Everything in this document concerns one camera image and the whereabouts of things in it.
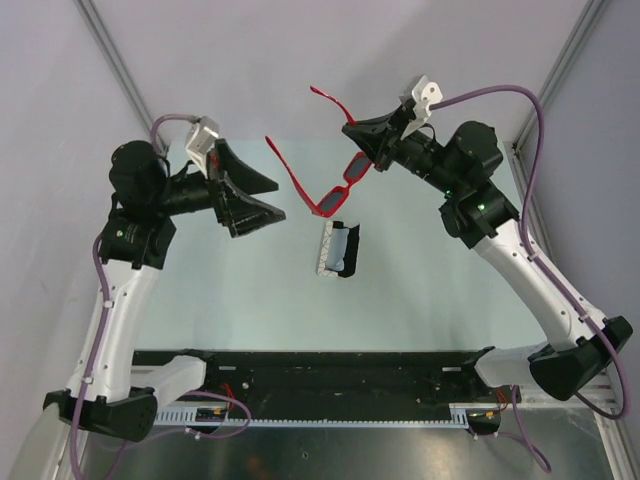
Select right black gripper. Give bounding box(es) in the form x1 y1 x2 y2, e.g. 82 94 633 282
345 103 464 197

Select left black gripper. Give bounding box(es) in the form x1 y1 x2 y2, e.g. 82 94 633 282
152 139 285 237

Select red sunglasses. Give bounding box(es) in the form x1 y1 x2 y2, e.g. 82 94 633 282
264 84 374 218

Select white geometric glasses case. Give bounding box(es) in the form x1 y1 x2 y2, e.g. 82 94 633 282
316 219 361 279

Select blue cleaning cloth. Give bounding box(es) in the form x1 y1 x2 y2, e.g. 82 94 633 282
325 228 350 272

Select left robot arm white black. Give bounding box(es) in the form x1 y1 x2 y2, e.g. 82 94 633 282
44 139 286 442

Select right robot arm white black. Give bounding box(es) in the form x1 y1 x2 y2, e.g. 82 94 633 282
342 112 633 401

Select aluminium front crossbar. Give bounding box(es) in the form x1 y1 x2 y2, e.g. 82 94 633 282
518 373 621 412

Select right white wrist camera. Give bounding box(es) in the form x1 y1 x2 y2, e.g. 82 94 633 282
400 75 443 140

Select left aluminium frame post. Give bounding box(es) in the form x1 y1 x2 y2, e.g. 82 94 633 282
73 0 153 133

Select aluminium frame post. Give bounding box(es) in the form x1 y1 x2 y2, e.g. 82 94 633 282
511 0 612 153
73 0 153 133

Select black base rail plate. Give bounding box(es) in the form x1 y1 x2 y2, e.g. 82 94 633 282
132 350 531 421

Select right aluminium frame post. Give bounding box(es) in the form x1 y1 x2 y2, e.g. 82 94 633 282
511 0 612 153

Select grey slotted cable duct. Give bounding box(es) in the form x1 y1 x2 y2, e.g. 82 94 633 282
154 403 504 429

